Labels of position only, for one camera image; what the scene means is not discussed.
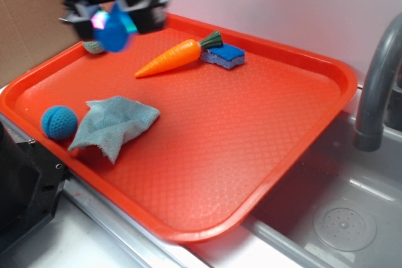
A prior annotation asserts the blue sponge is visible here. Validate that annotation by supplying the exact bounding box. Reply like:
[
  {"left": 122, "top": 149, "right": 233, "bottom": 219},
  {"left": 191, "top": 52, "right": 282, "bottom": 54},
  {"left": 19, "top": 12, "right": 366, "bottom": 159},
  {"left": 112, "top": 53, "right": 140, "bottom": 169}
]
[{"left": 200, "top": 43, "right": 246, "bottom": 70}]

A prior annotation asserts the light green cloth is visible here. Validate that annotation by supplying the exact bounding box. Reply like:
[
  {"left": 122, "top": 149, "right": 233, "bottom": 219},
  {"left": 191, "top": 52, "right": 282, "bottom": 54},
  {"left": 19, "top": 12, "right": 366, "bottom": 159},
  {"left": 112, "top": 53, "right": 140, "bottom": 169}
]
[{"left": 68, "top": 96, "right": 160, "bottom": 163}]

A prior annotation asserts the grey faucet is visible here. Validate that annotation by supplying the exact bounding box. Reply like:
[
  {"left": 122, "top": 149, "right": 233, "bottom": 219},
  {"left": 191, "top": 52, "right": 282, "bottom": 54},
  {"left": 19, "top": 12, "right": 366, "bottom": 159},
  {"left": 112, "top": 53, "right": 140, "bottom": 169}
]
[{"left": 353, "top": 14, "right": 401, "bottom": 152}]

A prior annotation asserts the blue textured ball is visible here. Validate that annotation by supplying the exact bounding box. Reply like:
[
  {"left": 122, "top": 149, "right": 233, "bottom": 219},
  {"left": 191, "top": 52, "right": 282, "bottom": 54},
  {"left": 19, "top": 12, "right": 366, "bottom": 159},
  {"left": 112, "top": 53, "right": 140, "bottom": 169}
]
[{"left": 41, "top": 105, "right": 78, "bottom": 140}]

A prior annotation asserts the green textured ball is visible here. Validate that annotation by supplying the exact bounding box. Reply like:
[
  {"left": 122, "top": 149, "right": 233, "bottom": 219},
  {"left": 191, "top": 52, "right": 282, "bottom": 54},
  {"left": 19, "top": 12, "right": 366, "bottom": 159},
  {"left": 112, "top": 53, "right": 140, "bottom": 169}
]
[{"left": 82, "top": 41, "right": 105, "bottom": 55}]

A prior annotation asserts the red plastic tray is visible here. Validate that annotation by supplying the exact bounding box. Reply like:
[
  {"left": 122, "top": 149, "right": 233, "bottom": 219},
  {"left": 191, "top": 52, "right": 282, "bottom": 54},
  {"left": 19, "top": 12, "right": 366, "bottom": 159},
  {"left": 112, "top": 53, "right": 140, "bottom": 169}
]
[{"left": 1, "top": 14, "right": 357, "bottom": 243}]

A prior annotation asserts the orange toy carrot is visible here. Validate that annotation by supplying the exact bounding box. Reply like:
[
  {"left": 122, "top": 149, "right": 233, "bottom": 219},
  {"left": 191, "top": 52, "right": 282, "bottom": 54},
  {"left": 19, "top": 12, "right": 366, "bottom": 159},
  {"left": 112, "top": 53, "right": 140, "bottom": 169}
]
[{"left": 134, "top": 31, "right": 223, "bottom": 78}]

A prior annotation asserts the grey sink basin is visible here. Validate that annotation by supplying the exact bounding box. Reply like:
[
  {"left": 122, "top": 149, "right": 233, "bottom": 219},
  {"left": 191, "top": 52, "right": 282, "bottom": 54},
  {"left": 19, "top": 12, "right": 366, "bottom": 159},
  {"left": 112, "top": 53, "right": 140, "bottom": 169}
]
[{"left": 244, "top": 113, "right": 401, "bottom": 267}]

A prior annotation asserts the brown cardboard panel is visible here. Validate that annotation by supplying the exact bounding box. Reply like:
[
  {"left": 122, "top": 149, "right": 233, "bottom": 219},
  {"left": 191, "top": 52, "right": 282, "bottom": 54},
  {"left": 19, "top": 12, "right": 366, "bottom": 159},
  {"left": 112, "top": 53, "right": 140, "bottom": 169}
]
[{"left": 1, "top": 0, "right": 78, "bottom": 86}]

